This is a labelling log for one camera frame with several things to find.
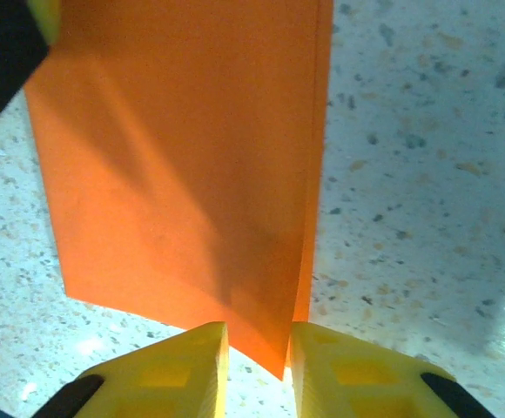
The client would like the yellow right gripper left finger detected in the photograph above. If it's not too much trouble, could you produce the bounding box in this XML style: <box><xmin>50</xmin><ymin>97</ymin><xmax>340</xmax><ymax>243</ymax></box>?
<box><xmin>37</xmin><ymin>320</ymin><xmax>231</xmax><ymax>418</ymax></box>

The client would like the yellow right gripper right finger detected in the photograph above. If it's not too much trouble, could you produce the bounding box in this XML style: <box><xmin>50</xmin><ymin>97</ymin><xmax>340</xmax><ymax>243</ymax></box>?
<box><xmin>287</xmin><ymin>320</ymin><xmax>496</xmax><ymax>418</ymax></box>

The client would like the orange square paper sheet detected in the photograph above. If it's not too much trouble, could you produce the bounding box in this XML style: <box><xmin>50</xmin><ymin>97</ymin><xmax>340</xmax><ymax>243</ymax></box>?
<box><xmin>24</xmin><ymin>0</ymin><xmax>336</xmax><ymax>383</ymax></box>

